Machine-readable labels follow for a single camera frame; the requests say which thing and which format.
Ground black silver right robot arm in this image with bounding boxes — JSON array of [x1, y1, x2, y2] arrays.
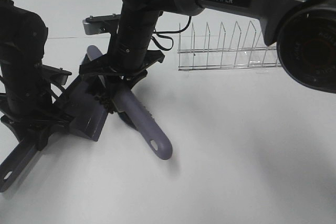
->
[[79, 0, 335, 93]]

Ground chrome wire dish rack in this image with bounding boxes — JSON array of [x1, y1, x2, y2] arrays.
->
[[177, 20, 281, 71]]

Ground purple plastic dustpan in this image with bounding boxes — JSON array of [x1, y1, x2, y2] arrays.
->
[[1, 79, 108, 192]]

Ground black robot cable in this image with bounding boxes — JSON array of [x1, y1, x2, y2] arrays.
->
[[151, 15, 192, 51]]

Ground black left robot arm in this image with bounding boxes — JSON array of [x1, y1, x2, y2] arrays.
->
[[1, 0, 73, 151]]

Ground pile of coffee beans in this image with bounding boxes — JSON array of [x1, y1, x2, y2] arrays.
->
[[94, 95, 115, 114]]

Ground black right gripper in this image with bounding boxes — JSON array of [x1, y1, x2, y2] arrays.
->
[[79, 50, 165, 111]]

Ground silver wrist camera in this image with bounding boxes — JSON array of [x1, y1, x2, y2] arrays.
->
[[42, 65, 72, 86], [82, 14, 121, 35]]

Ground purple brush black bristles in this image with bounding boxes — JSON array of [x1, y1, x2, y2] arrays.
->
[[83, 45, 173, 160]]

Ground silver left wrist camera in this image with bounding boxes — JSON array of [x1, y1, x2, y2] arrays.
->
[[42, 65, 72, 86]]

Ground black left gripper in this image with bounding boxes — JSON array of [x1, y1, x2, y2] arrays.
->
[[1, 93, 74, 151]]

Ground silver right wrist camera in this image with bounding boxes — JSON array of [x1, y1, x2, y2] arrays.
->
[[82, 14, 121, 35]]

